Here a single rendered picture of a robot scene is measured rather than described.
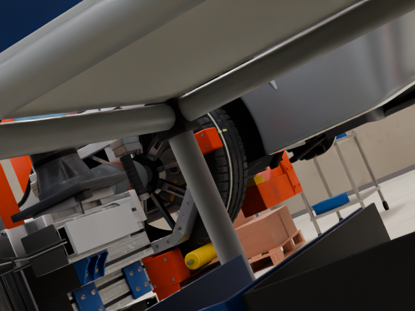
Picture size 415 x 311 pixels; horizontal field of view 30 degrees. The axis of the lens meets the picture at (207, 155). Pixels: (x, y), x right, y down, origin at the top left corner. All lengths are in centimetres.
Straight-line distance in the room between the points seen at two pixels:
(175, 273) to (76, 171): 77
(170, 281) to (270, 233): 426
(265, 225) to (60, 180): 499
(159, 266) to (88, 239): 99
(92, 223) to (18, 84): 126
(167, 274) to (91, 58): 222
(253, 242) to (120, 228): 514
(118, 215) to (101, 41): 138
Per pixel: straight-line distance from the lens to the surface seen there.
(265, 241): 684
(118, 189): 249
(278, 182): 497
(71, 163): 194
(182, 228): 255
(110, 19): 39
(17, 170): 626
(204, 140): 247
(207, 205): 79
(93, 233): 167
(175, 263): 259
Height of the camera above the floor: 63
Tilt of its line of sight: 4 degrees up
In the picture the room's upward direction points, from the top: 23 degrees counter-clockwise
